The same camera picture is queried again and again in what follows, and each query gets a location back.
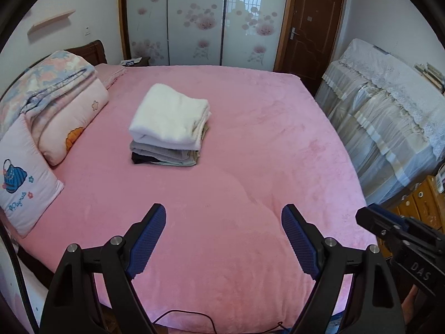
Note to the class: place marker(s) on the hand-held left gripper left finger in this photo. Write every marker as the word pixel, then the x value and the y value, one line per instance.
pixel 147 243

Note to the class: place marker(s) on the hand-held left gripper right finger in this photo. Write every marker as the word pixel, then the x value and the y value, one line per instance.
pixel 300 243

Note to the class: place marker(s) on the lace-covered furniture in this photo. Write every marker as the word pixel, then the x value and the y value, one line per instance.
pixel 382 118

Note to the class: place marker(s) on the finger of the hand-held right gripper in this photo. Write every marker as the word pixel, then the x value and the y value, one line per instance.
pixel 389 215
pixel 373 222

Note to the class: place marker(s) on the white floral bed sheet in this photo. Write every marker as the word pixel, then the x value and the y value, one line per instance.
pixel 24 292

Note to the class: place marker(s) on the pink fleece bed blanket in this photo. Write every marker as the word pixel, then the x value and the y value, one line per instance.
pixel 226 188

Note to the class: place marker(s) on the pink pillow with bag print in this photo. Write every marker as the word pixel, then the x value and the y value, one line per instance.
pixel 24 181

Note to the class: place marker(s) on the floral sliding-door wardrobe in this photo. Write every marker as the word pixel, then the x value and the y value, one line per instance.
pixel 208 17

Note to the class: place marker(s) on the folded grey clothes stack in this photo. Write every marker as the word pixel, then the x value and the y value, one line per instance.
pixel 153 149

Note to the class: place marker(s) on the wooden drawer cabinet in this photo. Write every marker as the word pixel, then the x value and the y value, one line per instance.
pixel 422 201

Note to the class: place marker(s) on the dark folded garment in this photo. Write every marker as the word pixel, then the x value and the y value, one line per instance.
pixel 142 158

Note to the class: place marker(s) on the stack of books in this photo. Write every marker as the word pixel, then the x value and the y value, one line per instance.
pixel 431 74

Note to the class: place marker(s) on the floral folded quilt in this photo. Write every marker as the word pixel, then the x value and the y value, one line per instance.
pixel 45 80

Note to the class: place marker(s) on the dark wooden headboard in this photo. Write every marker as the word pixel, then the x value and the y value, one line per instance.
pixel 90 50

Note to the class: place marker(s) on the pink fringed towel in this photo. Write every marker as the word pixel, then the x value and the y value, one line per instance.
pixel 111 74

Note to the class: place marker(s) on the person's right hand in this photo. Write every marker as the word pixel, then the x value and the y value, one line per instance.
pixel 410 301

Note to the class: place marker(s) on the white braid-trimmed cardigan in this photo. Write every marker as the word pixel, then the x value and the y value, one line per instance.
pixel 167 114

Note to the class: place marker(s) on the beige folded garment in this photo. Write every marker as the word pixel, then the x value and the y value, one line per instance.
pixel 186 158

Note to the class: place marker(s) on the brown wooden door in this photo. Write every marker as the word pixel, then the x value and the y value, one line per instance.
pixel 313 31

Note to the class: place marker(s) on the wooden wall shelf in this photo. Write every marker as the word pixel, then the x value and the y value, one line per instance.
pixel 52 22

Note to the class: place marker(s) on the small printed box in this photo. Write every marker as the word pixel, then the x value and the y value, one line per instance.
pixel 130 62

